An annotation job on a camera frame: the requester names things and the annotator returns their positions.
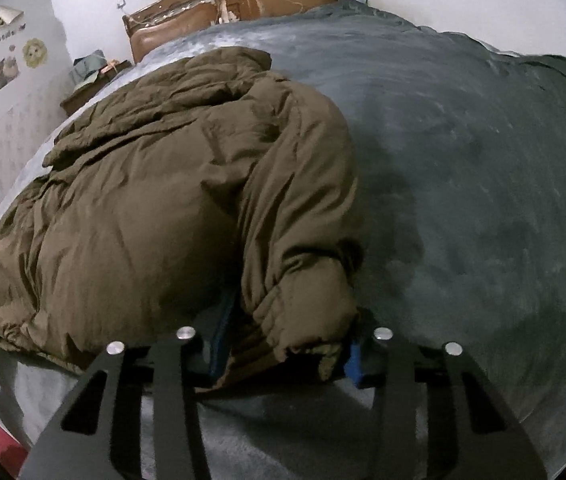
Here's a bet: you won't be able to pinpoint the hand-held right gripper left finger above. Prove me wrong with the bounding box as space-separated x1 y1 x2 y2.
18 310 236 480

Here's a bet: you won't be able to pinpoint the grey plush blanket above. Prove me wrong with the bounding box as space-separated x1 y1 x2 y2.
0 0 566 480

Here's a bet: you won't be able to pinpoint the pink cloth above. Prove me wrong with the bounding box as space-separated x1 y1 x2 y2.
0 414 31 480

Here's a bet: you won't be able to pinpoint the peeling wall poster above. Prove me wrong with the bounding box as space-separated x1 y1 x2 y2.
0 5 26 29

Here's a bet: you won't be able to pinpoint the brown puffer jacket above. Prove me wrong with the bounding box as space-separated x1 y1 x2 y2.
0 46 370 386

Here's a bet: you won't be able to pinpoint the grey cats wall sticker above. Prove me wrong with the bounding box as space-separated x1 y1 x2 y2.
0 55 19 95

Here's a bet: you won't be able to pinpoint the yellow flower cat sticker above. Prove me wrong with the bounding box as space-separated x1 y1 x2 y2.
22 37 46 69

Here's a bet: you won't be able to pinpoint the wooden bed headboard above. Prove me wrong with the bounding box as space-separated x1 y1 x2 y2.
123 0 340 64

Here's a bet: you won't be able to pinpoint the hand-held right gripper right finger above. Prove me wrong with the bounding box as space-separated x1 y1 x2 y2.
344 310 548 480

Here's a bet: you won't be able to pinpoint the wooden nightstand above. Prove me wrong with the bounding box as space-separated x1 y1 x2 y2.
60 59 132 117

